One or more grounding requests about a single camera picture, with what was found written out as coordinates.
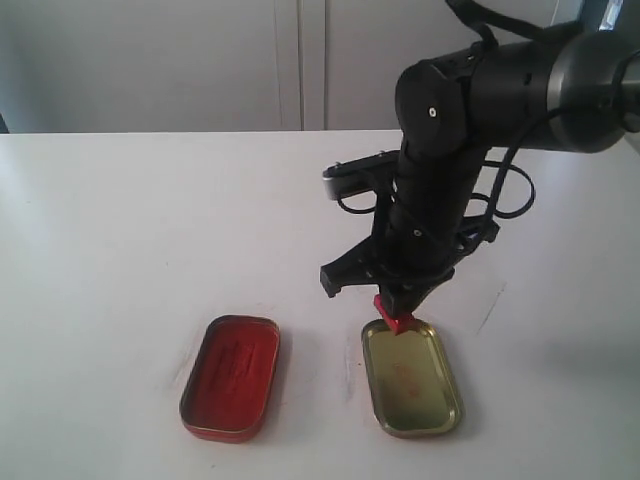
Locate white cabinet doors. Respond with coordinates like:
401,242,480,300
0,0,586,134

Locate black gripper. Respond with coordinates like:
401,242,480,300
319,197,500,314

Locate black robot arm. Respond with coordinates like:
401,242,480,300
320,24,639,327

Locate gold tin lid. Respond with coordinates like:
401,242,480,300
361,319,463,438

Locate red rectangular tray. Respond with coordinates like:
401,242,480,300
179,315,280,443

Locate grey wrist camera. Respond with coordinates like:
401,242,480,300
322,150,399,201

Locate black cable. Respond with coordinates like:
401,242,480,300
337,0,591,221

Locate red stamp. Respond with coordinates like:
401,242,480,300
373,294,416,335

